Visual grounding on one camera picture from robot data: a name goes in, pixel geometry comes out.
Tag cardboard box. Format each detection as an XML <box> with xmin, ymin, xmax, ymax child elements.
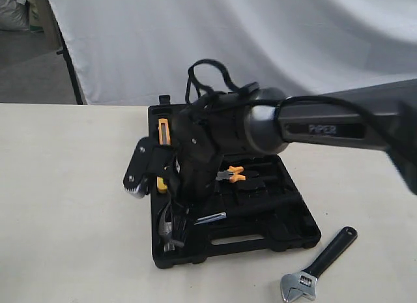
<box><xmin>35</xmin><ymin>0</ymin><xmax>62</xmax><ymax>50</ymax></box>

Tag adjustable wrench black handle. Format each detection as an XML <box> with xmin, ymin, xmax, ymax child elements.
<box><xmin>280</xmin><ymin>226</ymin><xmax>358</xmax><ymax>302</ymax></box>

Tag black plastic tool case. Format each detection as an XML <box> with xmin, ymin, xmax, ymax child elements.
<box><xmin>140</xmin><ymin>104</ymin><xmax>321</xmax><ymax>269</ymax></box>

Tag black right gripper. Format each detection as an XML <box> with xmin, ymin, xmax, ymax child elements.
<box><xmin>165</xmin><ymin>152</ymin><xmax>223</xmax><ymax>246</ymax></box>

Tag orange utility knife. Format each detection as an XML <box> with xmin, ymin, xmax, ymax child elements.
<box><xmin>158</xmin><ymin>118</ymin><xmax>171</xmax><ymax>145</ymax></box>

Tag yellow measuring tape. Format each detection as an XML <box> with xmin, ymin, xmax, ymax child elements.
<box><xmin>156</xmin><ymin>177</ymin><xmax>167</xmax><ymax>194</ymax></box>

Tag white backdrop cloth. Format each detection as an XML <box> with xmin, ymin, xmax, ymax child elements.
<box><xmin>48</xmin><ymin>0</ymin><xmax>416</xmax><ymax>106</ymax></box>

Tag black backdrop stand pole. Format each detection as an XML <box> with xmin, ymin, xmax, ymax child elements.
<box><xmin>55</xmin><ymin>22</ymin><xmax>84</xmax><ymax>105</ymax></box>

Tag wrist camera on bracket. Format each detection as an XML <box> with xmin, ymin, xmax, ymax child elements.
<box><xmin>122</xmin><ymin>137</ymin><xmax>175</xmax><ymax>198</ymax></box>

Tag white sack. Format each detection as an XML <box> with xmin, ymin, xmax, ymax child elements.
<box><xmin>1</xmin><ymin>0</ymin><xmax>29</xmax><ymax>31</ymax></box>

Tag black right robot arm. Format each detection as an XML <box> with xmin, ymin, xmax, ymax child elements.
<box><xmin>170</xmin><ymin>79</ymin><xmax>416</xmax><ymax>243</ymax></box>

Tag orange handled pliers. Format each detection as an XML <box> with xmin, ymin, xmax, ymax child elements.
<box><xmin>216</xmin><ymin>166</ymin><xmax>260</xmax><ymax>184</ymax></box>

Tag claw hammer black grip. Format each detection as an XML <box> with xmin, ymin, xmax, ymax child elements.
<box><xmin>158</xmin><ymin>201</ymin><xmax>304</xmax><ymax>253</ymax></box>

